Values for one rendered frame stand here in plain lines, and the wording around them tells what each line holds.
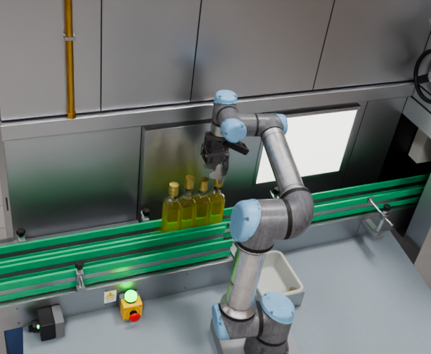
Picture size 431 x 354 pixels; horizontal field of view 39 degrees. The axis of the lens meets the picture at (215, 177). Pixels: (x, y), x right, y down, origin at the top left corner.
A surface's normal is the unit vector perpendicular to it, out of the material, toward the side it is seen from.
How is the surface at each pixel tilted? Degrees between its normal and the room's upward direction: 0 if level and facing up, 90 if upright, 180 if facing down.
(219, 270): 90
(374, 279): 0
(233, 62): 90
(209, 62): 90
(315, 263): 0
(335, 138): 90
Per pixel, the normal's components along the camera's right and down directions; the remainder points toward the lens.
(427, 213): -0.92, 0.14
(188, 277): 0.37, 0.60
